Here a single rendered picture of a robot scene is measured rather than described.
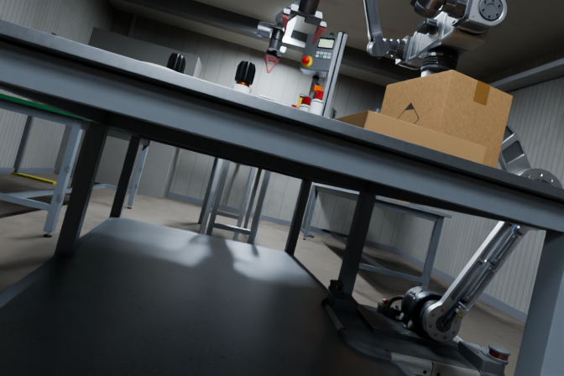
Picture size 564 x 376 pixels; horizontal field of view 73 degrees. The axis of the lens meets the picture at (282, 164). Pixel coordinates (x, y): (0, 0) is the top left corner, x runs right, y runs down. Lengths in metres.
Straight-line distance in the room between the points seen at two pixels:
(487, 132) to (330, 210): 5.40
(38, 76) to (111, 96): 0.11
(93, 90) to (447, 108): 0.88
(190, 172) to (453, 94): 5.51
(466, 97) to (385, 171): 0.53
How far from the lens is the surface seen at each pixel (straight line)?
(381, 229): 6.82
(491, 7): 1.58
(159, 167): 5.89
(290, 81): 6.54
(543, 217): 0.96
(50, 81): 0.69
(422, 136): 0.76
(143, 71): 0.63
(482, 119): 1.24
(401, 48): 1.95
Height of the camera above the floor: 0.71
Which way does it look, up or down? 2 degrees up
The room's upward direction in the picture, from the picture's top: 14 degrees clockwise
